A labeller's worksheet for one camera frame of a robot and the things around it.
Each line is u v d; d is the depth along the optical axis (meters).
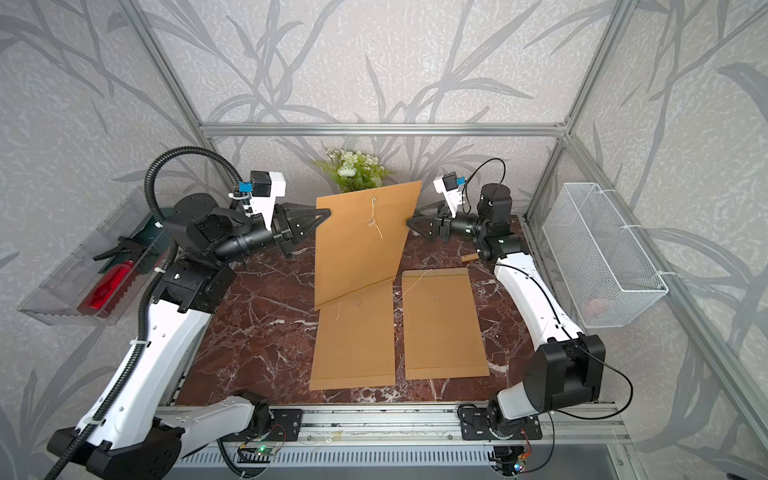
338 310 0.94
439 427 0.75
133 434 0.38
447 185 0.62
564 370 0.41
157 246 0.67
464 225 0.63
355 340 0.89
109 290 0.59
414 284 1.00
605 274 0.60
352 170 0.93
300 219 0.50
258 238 0.48
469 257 1.06
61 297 0.58
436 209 0.69
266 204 0.45
